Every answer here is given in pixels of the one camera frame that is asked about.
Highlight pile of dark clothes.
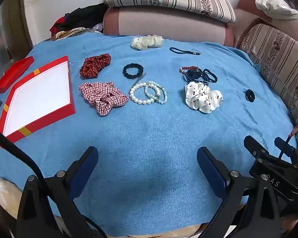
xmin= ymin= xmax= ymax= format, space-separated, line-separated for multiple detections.
xmin=50 ymin=4 xmax=112 ymax=34

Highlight black hair tie with charm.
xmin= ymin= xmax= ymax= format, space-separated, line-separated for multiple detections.
xmin=169 ymin=47 xmax=203 ymax=55

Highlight red box lid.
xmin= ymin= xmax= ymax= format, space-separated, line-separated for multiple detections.
xmin=0 ymin=56 xmax=35 ymax=94

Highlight red bead bracelet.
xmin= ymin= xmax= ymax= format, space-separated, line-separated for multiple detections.
xmin=180 ymin=66 xmax=198 ymax=75

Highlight red plaid scrunchie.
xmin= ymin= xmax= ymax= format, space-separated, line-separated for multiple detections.
xmin=79 ymin=81 xmax=129 ymax=116

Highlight small black hair tie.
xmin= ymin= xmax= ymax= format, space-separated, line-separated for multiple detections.
xmin=244 ymin=89 xmax=256 ymax=102

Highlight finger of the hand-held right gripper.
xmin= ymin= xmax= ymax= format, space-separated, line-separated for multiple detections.
xmin=243 ymin=135 xmax=274 ymax=164
xmin=274 ymin=137 xmax=298 ymax=159

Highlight white scrunchie black dots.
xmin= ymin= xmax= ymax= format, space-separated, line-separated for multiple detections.
xmin=184 ymin=81 xmax=224 ymax=114

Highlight cream dotted scrunchie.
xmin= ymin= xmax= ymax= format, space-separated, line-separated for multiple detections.
xmin=131 ymin=35 xmax=163 ymax=50

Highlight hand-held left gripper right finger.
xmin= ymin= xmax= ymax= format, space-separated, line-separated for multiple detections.
xmin=197 ymin=146 xmax=281 ymax=238

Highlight dark blue wrist watch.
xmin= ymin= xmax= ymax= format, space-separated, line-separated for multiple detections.
xmin=184 ymin=69 xmax=204 ymax=83

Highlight silver hair clip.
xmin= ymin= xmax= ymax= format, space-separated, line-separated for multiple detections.
xmin=128 ymin=72 xmax=147 ymax=95

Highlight beige patterned cloth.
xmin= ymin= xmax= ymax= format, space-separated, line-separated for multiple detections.
xmin=51 ymin=27 xmax=103 ymax=40

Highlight white cloth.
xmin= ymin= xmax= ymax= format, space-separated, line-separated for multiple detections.
xmin=255 ymin=0 xmax=298 ymax=20

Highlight large pearl bracelet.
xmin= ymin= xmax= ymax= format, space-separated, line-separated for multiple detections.
xmin=129 ymin=83 xmax=158 ymax=106

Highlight thin black hair tie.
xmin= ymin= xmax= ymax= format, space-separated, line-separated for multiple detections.
xmin=201 ymin=68 xmax=218 ymax=83

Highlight blue towel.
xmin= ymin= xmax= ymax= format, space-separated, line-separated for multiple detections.
xmin=0 ymin=33 xmax=297 ymax=230

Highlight dark red dotted scrunchie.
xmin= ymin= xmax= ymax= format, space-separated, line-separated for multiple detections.
xmin=79 ymin=54 xmax=112 ymax=78

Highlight black cable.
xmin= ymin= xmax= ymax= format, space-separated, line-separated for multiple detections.
xmin=0 ymin=123 xmax=52 ymax=199

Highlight red box white inside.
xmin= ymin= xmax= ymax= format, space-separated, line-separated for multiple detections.
xmin=0 ymin=56 xmax=76 ymax=144

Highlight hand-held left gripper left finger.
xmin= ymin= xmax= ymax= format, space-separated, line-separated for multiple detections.
xmin=16 ymin=146 xmax=100 ymax=238

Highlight pink bolster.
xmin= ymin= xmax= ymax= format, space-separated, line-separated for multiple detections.
xmin=103 ymin=6 xmax=235 ymax=47
xmin=235 ymin=0 xmax=298 ymax=42

